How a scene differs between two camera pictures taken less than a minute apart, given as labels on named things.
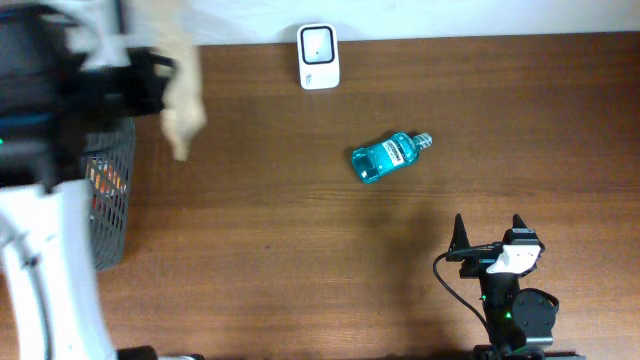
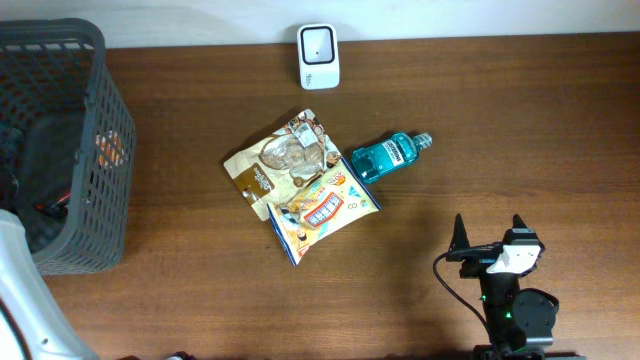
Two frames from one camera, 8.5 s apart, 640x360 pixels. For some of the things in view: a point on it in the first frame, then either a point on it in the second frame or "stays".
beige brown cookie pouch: x=184 y=112 to x=283 y=162
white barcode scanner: x=318 y=55 stays
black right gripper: x=482 y=252 stays
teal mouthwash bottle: x=396 y=151 stays
